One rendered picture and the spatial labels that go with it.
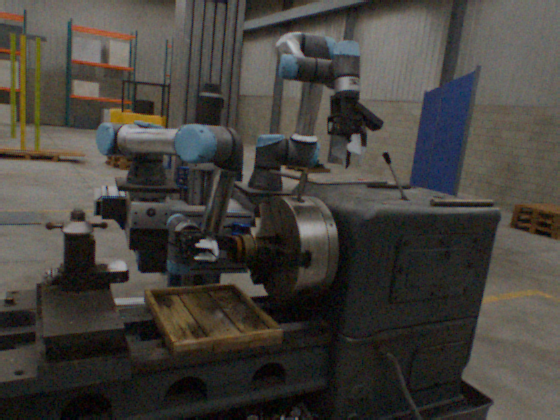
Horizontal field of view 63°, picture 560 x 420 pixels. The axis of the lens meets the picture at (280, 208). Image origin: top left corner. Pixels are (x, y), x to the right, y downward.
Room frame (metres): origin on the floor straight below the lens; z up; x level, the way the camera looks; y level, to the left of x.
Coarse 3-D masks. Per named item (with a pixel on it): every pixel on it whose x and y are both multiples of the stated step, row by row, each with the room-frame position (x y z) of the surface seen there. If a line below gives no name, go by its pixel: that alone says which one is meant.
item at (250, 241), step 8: (232, 240) 1.27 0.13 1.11; (240, 240) 1.27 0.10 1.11; (248, 240) 1.27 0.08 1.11; (256, 240) 1.29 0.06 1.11; (232, 248) 1.30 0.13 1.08; (240, 248) 1.25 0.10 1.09; (248, 248) 1.26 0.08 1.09; (256, 248) 1.26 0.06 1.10; (232, 256) 1.29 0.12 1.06; (240, 256) 1.25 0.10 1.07; (248, 256) 1.26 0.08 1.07; (256, 256) 1.26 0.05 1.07; (248, 264) 1.30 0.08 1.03
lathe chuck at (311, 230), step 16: (272, 208) 1.38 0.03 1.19; (288, 208) 1.30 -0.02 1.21; (304, 208) 1.30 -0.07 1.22; (288, 224) 1.29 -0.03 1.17; (304, 224) 1.25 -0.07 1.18; (320, 224) 1.27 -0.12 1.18; (272, 240) 1.39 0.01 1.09; (288, 240) 1.28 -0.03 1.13; (304, 240) 1.22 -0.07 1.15; (320, 240) 1.25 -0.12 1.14; (320, 256) 1.23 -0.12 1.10; (272, 272) 1.34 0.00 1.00; (288, 272) 1.26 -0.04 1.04; (304, 272) 1.21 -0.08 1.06; (320, 272) 1.24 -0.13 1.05; (272, 288) 1.33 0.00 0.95; (288, 288) 1.25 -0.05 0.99; (304, 288) 1.24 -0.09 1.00
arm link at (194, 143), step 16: (112, 128) 1.59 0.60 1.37; (128, 128) 1.59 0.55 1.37; (192, 128) 1.37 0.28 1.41; (208, 128) 1.39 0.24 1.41; (224, 128) 1.46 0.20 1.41; (96, 144) 1.63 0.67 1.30; (112, 144) 1.57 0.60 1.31; (128, 144) 1.56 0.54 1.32; (144, 144) 1.52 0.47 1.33; (160, 144) 1.47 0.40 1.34; (176, 144) 1.39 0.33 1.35; (192, 144) 1.36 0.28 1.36; (208, 144) 1.36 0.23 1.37; (224, 144) 1.41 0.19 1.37; (192, 160) 1.36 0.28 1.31; (208, 160) 1.38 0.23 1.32; (224, 160) 1.45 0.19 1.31
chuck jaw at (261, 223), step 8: (256, 208) 1.39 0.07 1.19; (264, 208) 1.38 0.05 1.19; (256, 216) 1.38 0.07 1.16; (264, 216) 1.36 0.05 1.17; (256, 224) 1.34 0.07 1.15; (264, 224) 1.35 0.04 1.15; (272, 224) 1.36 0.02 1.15; (248, 232) 1.33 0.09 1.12; (256, 232) 1.32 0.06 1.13; (264, 232) 1.33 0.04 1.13; (272, 232) 1.35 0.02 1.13
